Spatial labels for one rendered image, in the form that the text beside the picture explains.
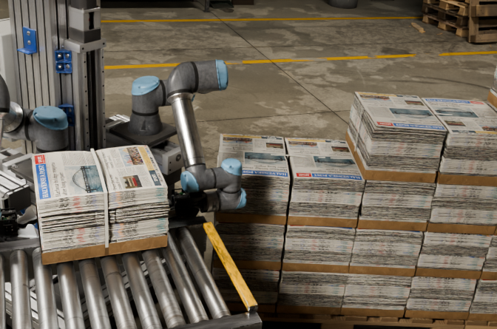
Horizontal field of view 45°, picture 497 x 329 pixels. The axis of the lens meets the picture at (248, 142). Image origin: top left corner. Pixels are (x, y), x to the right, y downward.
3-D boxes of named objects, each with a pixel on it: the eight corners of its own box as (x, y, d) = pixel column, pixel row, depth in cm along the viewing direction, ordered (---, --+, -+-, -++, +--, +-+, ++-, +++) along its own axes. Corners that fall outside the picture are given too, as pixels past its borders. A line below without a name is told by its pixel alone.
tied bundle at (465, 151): (408, 143, 270) (418, 96, 260) (470, 146, 272) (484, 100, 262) (436, 185, 236) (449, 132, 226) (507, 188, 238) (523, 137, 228)
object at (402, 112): (353, 92, 257) (354, 90, 257) (418, 97, 260) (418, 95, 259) (374, 128, 224) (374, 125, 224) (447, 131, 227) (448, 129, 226)
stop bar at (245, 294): (211, 225, 202) (212, 220, 201) (259, 310, 166) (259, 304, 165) (203, 227, 201) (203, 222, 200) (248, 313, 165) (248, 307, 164)
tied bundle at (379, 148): (344, 139, 268) (352, 92, 258) (407, 143, 270) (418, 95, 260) (362, 180, 234) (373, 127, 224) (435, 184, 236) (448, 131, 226)
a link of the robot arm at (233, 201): (241, 181, 222) (239, 201, 225) (213, 185, 218) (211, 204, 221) (248, 191, 215) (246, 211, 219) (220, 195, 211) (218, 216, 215)
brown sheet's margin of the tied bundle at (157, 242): (148, 200, 212) (148, 189, 210) (168, 246, 188) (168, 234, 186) (103, 205, 206) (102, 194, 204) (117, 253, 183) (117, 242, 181)
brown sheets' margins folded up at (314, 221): (211, 257, 294) (217, 167, 272) (439, 268, 302) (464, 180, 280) (208, 310, 259) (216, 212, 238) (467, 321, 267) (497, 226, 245)
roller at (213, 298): (188, 236, 204) (188, 223, 202) (234, 330, 165) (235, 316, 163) (174, 238, 203) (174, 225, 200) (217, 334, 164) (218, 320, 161)
